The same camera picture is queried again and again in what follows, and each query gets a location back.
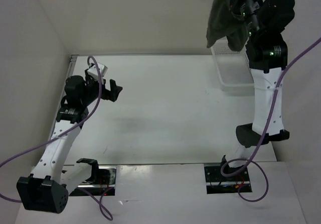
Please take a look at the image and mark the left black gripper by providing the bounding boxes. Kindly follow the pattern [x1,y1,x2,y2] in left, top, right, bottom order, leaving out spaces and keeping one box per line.
[81,69,122,105]

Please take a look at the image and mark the olive green shorts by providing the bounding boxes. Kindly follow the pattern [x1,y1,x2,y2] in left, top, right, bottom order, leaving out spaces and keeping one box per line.
[206,0,248,52]

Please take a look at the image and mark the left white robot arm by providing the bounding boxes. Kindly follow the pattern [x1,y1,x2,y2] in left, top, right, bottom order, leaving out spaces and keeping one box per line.
[17,75,123,213]

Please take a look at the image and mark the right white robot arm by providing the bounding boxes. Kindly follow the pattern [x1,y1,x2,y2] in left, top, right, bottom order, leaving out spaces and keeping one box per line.
[220,0,295,180]

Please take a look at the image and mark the white plastic basket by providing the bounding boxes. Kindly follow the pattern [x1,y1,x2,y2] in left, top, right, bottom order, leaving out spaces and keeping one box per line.
[211,38,254,96]

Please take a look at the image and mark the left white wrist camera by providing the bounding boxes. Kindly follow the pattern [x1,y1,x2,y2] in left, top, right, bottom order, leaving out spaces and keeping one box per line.
[87,63,108,81]

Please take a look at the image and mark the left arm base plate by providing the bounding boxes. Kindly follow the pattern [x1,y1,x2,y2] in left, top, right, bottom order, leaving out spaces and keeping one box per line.
[61,165,117,197]

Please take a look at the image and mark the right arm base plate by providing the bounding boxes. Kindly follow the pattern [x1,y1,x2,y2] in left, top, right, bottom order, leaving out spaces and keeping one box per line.
[204,163,252,194]

